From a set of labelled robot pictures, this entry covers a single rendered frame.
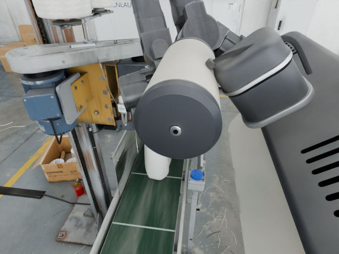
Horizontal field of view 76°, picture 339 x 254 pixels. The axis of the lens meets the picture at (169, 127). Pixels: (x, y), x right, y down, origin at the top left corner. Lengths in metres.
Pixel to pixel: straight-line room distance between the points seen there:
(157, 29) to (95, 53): 0.45
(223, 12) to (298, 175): 3.47
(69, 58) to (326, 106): 0.79
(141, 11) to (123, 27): 3.34
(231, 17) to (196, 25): 3.16
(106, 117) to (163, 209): 0.74
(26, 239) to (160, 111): 2.02
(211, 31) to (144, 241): 1.20
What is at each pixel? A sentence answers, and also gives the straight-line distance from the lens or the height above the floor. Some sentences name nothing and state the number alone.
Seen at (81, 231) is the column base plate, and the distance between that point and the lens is 1.98.
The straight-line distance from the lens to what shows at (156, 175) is 1.60.
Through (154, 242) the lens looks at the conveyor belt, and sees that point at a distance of 1.41.
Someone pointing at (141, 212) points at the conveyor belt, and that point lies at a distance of 1.52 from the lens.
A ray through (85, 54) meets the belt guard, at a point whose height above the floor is 1.40.
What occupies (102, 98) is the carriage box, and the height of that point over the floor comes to 1.17.
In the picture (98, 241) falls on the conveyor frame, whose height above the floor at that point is 0.41.
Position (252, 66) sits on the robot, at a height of 1.57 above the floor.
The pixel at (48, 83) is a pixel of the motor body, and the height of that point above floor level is 1.31.
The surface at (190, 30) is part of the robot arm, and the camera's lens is 0.47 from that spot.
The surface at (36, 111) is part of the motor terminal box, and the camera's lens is 0.89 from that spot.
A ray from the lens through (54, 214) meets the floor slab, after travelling 2.18.
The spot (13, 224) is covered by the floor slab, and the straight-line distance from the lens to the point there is 2.28.
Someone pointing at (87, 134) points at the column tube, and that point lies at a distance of 1.30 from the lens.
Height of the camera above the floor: 1.63
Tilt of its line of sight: 35 degrees down
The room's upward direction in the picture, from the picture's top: straight up
